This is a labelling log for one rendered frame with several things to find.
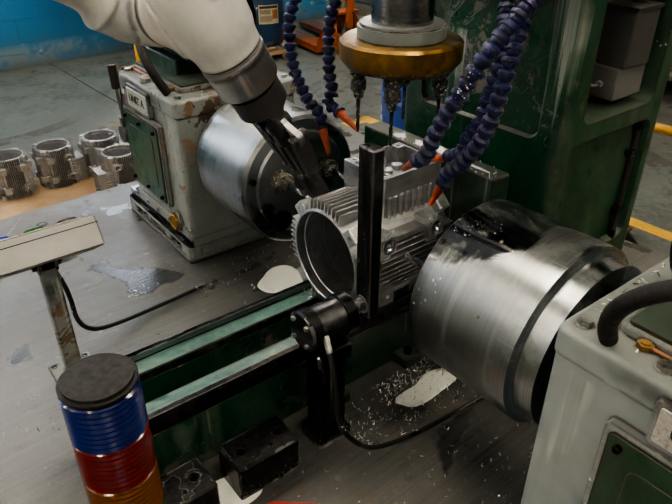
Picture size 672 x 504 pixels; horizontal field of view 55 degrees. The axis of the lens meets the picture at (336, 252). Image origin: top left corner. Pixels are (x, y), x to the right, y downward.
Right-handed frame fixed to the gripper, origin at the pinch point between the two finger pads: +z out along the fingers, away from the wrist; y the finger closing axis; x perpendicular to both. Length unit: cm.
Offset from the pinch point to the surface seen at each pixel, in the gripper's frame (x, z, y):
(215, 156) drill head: 4.7, 0.7, 25.8
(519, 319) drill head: 2.3, -0.9, -42.8
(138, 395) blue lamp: 34, -29, -38
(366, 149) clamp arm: -1.7, -14.6, -19.6
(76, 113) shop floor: -8, 133, 396
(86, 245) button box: 31.4, -10.4, 14.8
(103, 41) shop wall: -83, 163, 551
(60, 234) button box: 32.9, -13.9, 16.3
